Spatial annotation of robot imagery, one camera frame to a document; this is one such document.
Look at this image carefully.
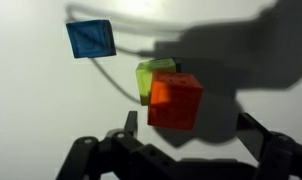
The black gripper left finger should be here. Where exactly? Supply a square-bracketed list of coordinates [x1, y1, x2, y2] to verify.
[55, 110, 179, 180]

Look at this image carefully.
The lime green block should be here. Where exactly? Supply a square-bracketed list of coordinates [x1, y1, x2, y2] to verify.
[135, 58, 177, 107]

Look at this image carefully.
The blue block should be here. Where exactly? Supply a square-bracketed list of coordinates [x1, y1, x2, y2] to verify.
[65, 19, 118, 60]

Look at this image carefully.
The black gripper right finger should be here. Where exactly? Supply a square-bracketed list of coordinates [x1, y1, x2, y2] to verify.
[236, 112, 302, 180]

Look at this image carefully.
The orange block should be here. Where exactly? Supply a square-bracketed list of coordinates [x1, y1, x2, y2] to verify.
[147, 70, 204, 131]

